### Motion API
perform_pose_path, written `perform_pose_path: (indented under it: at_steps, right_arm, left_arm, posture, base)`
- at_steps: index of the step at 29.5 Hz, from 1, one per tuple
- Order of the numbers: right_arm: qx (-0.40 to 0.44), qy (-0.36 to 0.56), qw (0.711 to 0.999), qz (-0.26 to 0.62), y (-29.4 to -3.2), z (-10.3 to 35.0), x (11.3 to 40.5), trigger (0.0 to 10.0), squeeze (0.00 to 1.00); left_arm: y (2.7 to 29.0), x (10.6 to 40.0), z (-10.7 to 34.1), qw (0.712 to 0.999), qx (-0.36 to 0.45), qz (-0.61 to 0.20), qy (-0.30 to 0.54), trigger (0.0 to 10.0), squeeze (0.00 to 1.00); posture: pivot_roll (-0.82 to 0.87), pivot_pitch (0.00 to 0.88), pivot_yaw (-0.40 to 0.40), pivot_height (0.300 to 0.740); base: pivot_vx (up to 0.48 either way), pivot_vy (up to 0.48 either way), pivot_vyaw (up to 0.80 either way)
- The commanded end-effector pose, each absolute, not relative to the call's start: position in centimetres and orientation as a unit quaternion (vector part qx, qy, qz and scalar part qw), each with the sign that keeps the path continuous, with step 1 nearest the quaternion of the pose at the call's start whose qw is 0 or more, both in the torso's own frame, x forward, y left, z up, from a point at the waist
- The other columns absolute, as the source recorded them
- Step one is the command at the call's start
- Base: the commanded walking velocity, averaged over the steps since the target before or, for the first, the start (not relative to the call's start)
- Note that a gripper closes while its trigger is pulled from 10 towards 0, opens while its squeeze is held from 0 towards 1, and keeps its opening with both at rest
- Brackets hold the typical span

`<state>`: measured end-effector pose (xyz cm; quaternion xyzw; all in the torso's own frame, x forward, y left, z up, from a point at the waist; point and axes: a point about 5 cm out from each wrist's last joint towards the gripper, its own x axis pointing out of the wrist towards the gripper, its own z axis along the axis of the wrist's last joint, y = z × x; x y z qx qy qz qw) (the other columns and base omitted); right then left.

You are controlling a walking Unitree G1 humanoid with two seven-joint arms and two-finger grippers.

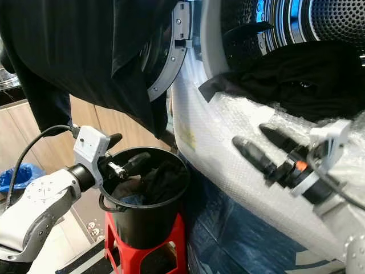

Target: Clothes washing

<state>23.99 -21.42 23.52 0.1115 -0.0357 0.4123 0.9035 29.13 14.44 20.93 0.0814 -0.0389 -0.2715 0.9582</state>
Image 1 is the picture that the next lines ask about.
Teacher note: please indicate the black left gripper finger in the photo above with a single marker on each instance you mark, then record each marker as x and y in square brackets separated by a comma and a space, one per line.
[116, 140]
[138, 162]

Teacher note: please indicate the grey round washer door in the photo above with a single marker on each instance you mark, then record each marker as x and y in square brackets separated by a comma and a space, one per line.
[171, 60]

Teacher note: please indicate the large black hanging garment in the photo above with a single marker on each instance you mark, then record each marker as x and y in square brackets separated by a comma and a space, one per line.
[80, 57]

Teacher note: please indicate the black garment with sleeve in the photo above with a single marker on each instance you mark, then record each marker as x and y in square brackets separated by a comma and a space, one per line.
[291, 77]

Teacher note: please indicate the red plastic stool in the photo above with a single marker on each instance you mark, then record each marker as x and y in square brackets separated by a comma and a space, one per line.
[120, 251]

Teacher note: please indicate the wooden kitchen cabinet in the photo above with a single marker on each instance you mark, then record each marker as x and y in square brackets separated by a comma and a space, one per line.
[17, 137]

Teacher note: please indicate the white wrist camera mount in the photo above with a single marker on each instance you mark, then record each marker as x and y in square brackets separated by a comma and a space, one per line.
[90, 149]
[332, 140]

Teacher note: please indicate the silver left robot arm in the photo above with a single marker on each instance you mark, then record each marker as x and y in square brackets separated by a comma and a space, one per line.
[34, 211]

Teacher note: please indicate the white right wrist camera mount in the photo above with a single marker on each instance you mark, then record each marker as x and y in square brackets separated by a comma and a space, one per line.
[332, 140]

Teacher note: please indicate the stainless steel kettle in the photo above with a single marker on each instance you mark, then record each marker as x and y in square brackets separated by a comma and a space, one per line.
[7, 79]

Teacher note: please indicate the crumpled black garment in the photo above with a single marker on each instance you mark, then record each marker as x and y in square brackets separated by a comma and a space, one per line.
[165, 182]

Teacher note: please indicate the perforated steel washer drum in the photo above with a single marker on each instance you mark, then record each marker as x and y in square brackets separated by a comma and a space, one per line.
[336, 20]

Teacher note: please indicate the dark blue plastic sheet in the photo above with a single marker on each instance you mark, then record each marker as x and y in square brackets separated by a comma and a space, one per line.
[239, 240]

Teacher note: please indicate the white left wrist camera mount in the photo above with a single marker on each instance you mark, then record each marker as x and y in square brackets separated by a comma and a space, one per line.
[90, 149]

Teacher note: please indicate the black plastic bucket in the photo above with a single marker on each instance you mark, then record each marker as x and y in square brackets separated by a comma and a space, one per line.
[148, 222]

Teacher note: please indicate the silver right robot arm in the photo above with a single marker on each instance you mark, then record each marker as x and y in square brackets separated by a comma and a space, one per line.
[345, 228]

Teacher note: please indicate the bin with blue bag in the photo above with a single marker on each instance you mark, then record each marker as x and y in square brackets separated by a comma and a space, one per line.
[20, 177]

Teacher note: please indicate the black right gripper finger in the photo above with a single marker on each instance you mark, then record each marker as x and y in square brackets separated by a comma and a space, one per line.
[279, 137]
[255, 156]

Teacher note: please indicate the bubble-wrapped white washing machine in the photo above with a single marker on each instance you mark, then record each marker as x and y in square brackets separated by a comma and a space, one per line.
[222, 154]

